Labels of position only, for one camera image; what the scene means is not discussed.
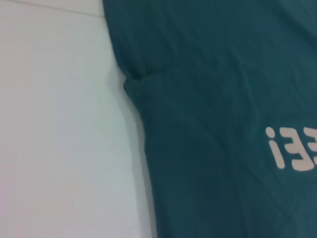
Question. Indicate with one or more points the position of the teal blue FREE! t-shirt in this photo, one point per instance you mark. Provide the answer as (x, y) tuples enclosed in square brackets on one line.
[(210, 119)]

